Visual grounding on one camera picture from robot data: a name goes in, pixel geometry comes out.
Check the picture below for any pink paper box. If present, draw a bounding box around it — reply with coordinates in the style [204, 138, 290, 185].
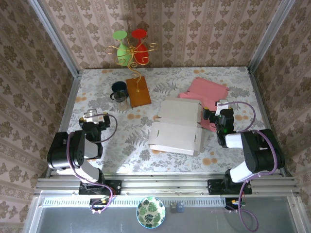
[177, 77, 230, 132]

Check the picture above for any white paper box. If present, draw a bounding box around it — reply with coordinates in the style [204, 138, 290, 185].
[147, 98, 207, 156]

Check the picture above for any black power connector box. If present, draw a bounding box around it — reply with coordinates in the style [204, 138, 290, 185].
[89, 198, 110, 212]
[225, 198, 246, 211]

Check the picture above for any dark blue mug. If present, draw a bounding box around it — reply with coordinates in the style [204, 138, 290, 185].
[111, 81, 128, 94]

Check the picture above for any floral table cover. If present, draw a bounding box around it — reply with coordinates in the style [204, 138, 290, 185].
[57, 67, 284, 174]

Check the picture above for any green wine glass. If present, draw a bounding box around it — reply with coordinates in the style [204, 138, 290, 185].
[112, 30, 133, 67]

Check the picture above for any red wine glass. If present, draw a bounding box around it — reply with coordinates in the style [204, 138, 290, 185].
[131, 29, 149, 66]

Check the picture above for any leaf pattern bowl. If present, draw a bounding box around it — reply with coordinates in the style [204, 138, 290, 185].
[136, 196, 166, 229]

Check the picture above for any clear glass cup black handle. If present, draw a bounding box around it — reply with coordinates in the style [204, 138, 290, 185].
[110, 90, 129, 112]

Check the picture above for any aluminium frame profile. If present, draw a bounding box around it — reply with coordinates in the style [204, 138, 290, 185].
[28, 0, 82, 78]
[45, 70, 82, 178]
[247, 67, 294, 177]
[34, 172, 302, 197]
[247, 0, 291, 73]

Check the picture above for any gold wire rack wooden base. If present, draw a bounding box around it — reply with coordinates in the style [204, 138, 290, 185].
[104, 42, 158, 108]

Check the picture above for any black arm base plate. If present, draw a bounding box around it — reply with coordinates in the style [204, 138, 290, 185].
[79, 180, 122, 196]
[207, 179, 253, 196]

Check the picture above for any white slotted cable duct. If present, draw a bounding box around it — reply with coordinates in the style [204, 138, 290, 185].
[42, 196, 226, 206]

